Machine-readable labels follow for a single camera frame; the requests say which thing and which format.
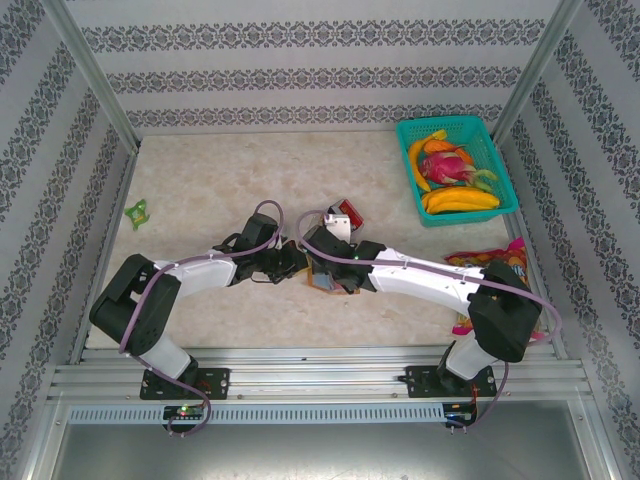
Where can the clear plastic card box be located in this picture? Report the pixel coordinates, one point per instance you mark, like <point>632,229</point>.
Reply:
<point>340,227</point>

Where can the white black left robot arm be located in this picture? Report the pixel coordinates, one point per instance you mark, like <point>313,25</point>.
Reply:
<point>205,275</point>

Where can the pink dragon fruit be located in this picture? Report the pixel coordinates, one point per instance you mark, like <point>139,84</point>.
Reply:
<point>442,167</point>

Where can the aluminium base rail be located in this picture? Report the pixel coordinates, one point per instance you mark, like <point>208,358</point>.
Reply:
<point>310,380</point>

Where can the orange card holder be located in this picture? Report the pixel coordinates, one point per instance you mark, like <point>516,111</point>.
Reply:
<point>320,282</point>

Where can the colourful fruit candy bag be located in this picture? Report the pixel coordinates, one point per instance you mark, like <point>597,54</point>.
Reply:
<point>470,260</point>

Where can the single curved yellow banana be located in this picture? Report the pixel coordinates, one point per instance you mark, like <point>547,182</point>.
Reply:
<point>414,160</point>

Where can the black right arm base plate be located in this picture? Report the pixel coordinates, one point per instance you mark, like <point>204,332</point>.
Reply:
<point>417,382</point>

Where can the orange toy fruit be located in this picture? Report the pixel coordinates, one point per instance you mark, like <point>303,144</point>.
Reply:
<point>437,145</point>

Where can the yellow banana bunch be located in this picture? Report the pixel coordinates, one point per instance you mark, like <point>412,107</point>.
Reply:
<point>460,200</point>

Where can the teal plastic basket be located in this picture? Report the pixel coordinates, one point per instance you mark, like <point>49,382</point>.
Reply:
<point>500,150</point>

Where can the green candy wrapper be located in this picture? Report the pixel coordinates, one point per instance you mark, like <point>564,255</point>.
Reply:
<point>137,214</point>

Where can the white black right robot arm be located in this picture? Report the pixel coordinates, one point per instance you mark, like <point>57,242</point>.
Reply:
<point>425,282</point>

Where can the aluminium frame post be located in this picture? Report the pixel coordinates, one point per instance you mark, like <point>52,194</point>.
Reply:
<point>532,75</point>
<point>95,75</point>

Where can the aluminium side rail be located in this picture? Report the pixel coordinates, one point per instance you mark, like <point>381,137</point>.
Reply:
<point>125,185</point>
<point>533,245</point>

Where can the small yellow toy fruit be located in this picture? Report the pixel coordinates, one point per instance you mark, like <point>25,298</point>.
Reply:
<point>440,134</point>

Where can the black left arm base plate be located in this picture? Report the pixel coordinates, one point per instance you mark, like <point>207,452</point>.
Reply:
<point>217,382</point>

